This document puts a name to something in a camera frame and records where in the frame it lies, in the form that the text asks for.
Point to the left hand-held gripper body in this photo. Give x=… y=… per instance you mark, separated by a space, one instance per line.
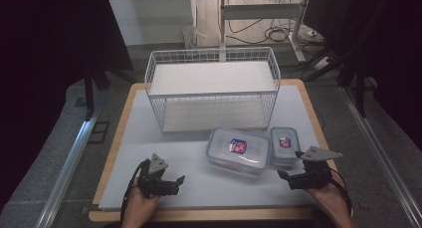
x=151 y=183

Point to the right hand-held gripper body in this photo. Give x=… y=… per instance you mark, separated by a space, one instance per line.
x=313 y=178

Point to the small clear lidded container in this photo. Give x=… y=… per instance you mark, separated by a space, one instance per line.
x=284 y=153

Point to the large clear lidded container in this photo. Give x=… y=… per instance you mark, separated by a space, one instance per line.
x=220 y=150

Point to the person's left hand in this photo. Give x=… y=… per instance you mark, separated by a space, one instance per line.
x=139 y=206

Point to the person's right hand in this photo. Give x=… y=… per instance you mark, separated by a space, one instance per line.
x=330 y=199

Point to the black tripod stand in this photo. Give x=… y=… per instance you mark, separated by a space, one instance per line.
x=89 y=95
x=360 y=88

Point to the white power strip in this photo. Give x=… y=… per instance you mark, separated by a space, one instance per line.
x=322 y=63

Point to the dark curtain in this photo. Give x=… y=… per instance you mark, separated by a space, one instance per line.
x=43 y=72
x=391 y=55

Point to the white metal stand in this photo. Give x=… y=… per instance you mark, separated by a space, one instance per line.
x=258 y=11

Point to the aluminium floor rail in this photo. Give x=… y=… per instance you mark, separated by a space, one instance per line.
x=69 y=165
x=381 y=155

